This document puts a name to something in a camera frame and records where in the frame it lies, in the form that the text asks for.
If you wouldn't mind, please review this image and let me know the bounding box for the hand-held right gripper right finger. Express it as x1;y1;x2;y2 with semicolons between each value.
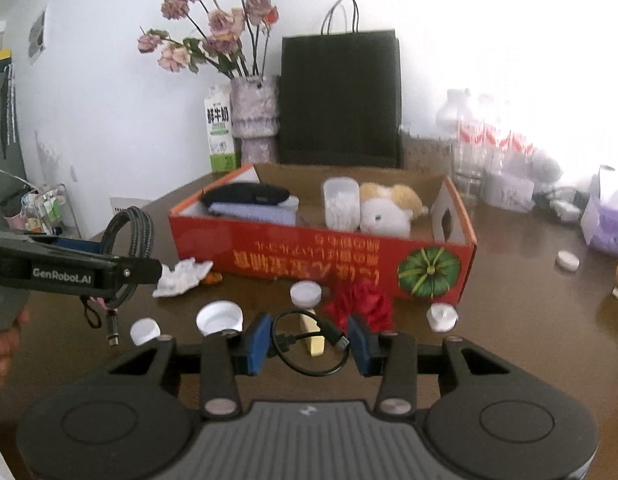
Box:
347;313;514;419

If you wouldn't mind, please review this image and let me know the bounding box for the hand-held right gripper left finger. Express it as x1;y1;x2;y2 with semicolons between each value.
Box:
107;311;274;421

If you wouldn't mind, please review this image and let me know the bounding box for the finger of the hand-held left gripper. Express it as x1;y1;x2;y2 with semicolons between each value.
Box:
0;229;110;257
106;255;163;291

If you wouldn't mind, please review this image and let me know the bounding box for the thin black usb cable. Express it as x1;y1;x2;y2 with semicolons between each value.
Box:
272;309;352;377

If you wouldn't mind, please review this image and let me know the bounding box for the white tissue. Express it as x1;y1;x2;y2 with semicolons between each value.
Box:
152;257;214;299

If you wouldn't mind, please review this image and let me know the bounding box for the braided cable with pink strap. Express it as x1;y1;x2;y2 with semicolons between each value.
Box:
81;206;156;347

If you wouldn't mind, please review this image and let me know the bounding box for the red cardboard box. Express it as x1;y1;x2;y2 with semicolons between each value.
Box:
168;162;478;306

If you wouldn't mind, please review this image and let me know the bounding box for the purple cloth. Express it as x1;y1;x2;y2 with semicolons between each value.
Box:
208;197;300;226

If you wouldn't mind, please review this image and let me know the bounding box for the black zip pouch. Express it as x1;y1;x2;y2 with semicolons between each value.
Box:
198;183;292;207

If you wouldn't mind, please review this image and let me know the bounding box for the translucent cotton swab container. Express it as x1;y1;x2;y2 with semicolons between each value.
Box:
322;176;361;231

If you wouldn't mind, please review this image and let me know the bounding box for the brown wooden desktop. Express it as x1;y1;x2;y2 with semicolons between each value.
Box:
0;160;618;480

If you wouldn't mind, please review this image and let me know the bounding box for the person's left hand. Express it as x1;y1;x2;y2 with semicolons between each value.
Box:
0;309;31;389

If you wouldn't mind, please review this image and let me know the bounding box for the red artificial rose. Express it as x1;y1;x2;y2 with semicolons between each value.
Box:
324;282;395;334

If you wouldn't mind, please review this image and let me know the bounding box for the white round lid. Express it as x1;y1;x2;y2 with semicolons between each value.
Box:
196;300;244;337

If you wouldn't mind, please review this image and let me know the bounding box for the yellow eraser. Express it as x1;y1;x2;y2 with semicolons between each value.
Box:
298;309;326;357

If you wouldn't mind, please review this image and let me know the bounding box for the white yellow plush toy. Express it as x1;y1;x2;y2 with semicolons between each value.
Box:
358;183;430;236

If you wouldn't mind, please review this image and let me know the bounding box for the white green milk carton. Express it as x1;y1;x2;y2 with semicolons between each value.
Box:
204;85;240;174

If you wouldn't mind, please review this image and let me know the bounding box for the clear drinking glass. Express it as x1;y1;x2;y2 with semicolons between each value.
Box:
451;142;488;206

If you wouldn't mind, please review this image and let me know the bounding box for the clear container of seeds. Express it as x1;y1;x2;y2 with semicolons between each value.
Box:
399;127;455;174

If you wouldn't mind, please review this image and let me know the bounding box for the mottled purple vase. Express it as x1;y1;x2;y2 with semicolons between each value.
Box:
230;75;281;165

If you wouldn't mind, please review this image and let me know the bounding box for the white printed tin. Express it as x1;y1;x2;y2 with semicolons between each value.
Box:
483;172;536;211

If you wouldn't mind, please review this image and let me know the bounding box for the white round cap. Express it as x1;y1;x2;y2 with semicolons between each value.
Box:
555;250;581;274

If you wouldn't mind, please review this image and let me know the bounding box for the group of clear water bottles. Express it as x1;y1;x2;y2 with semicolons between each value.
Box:
435;88;540;176

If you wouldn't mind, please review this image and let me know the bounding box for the black paper bag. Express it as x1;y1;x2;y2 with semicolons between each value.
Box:
279;0;404;169

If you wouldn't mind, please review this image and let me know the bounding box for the dried rose bouquet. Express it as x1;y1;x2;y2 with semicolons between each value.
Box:
137;0;280;81

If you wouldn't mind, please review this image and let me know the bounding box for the purple tissue pack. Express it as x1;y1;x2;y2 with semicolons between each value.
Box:
581;164;618;256

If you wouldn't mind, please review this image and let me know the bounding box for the wire rack with sachets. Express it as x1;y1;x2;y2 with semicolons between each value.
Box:
1;184;82;236

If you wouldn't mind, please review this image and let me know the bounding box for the white wall socket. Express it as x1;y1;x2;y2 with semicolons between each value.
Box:
110;197;150;221

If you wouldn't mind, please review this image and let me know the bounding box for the white round camera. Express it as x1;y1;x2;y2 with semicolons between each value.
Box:
531;152;562;184

